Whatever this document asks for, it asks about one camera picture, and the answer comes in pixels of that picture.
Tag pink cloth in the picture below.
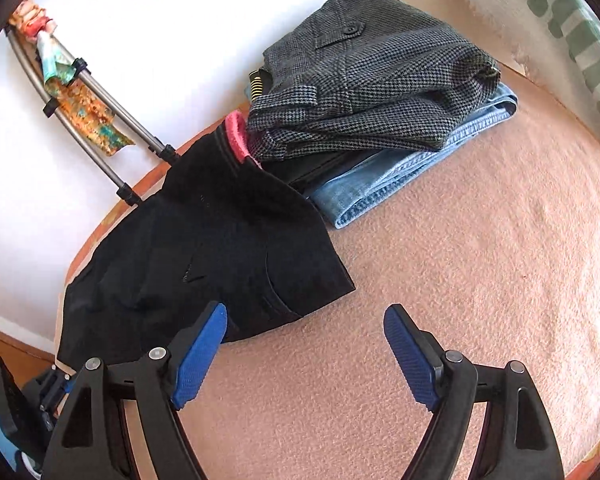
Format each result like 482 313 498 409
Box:
224 110 263 168

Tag grey houndstooth pants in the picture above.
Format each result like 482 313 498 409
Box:
246 0 502 162

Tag colourful patterned scarf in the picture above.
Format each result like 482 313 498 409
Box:
8 0 136 158

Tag blue denim jeans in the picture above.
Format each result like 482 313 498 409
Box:
307 82 520 230

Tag black pants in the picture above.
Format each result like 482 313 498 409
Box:
56 125 357 367

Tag metal folding stand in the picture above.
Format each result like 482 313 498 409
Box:
3 0 178 207

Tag pink blanket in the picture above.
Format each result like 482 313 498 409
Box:
55 57 600 480

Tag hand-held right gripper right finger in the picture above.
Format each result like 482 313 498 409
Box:
383 304 566 480

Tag white green patterned pillow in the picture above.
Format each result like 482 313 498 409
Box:
445 0 600 158

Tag black folded garment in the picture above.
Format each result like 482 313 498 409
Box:
275 150 366 193

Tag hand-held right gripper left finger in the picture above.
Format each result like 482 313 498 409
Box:
43 301 228 480

